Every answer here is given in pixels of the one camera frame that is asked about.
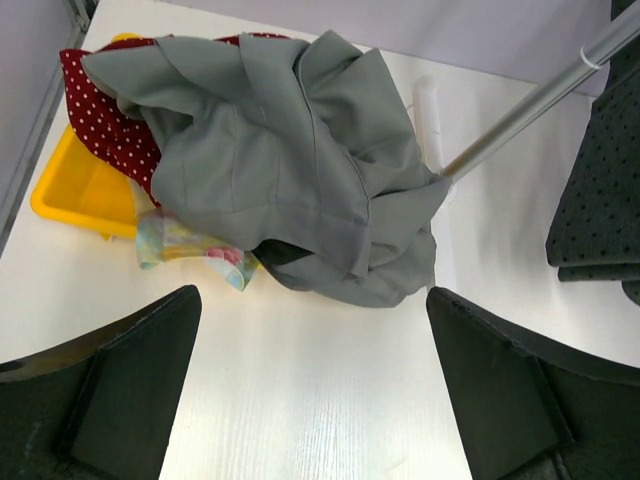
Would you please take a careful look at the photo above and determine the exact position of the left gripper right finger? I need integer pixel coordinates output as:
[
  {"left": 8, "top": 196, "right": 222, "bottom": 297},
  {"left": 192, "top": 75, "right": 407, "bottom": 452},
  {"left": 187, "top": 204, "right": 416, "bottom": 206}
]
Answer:
[{"left": 426, "top": 287, "right": 639, "bottom": 479}]

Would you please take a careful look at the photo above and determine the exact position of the silver white clothes rack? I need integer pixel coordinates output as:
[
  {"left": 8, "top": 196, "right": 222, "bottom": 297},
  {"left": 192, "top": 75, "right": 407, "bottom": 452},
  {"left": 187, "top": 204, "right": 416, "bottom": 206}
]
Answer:
[{"left": 443, "top": 1, "right": 639, "bottom": 181}]

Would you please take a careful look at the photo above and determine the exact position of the plain grey skirt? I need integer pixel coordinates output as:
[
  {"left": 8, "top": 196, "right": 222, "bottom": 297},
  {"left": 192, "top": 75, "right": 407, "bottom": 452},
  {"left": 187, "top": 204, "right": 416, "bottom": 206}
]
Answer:
[{"left": 82, "top": 31, "right": 450, "bottom": 308}]

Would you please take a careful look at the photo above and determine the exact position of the pastel floral skirt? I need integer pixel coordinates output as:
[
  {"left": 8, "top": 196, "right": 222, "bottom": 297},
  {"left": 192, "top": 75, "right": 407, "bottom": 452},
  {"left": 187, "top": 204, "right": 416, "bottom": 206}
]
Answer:
[{"left": 129, "top": 180, "right": 260, "bottom": 291}]

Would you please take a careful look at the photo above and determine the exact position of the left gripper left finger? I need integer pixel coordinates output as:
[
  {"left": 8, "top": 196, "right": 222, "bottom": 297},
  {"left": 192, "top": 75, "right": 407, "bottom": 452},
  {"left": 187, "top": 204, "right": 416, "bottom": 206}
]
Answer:
[{"left": 1, "top": 285, "right": 202, "bottom": 479}]

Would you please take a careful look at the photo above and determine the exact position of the dark grey dotted skirt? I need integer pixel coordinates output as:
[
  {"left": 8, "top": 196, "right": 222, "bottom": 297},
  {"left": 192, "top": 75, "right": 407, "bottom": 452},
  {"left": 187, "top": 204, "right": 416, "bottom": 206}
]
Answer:
[{"left": 544, "top": 0, "right": 640, "bottom": 306}]

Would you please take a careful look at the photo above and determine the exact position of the red white polka-dot skirt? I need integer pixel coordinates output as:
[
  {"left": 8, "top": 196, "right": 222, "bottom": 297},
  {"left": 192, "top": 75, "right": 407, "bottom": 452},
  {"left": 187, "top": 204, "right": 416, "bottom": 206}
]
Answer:
[{"left": 60, "top": 36, "right": 280, "bottom": 215}]

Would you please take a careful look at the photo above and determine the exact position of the yellow plastic tray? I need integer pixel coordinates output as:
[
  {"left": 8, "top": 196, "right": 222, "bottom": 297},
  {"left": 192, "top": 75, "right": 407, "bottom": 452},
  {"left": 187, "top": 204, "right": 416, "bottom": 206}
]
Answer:
[{"left": 30, "top": 48, "right": 136, "bottom": 239}]

